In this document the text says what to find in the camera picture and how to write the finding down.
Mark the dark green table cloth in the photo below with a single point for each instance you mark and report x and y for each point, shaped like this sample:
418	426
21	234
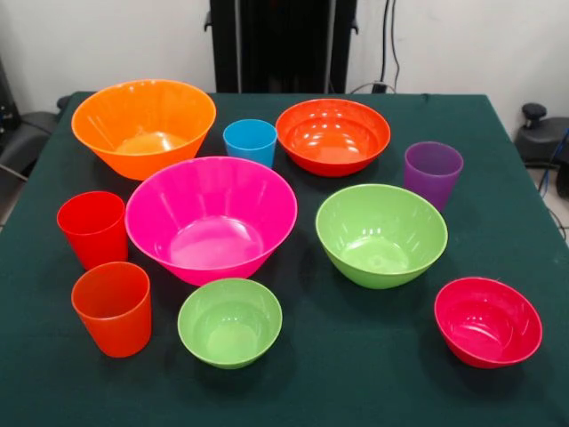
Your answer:
311	391

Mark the small green bowl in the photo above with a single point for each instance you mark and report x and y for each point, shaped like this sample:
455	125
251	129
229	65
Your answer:
229	329

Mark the small pink bowl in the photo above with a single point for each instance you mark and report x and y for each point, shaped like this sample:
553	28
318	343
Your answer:
486	324

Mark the black pedestal leg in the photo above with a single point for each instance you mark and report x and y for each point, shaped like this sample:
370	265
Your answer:
540	142
26	138

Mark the large green bowl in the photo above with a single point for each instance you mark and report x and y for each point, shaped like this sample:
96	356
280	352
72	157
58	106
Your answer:
378	240

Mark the red cup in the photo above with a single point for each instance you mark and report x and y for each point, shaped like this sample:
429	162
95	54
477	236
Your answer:
93	231

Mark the large orange bowl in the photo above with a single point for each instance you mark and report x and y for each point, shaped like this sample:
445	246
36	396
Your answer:
133	115

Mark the red-orange cup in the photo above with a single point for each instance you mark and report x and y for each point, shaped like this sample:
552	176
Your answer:
115	316

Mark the red-orange bowl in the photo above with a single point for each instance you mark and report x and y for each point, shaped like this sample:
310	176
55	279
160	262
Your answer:
333	138

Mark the blue cup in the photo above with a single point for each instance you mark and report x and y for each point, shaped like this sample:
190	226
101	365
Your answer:
249	147

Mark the large pink bowl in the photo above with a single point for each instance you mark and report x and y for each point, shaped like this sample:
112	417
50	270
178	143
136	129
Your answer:
209	213

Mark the purple cup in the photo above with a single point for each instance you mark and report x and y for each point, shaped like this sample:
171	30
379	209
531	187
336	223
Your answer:
431	178

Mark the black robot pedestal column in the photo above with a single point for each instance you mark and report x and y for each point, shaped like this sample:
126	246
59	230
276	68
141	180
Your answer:
284	44

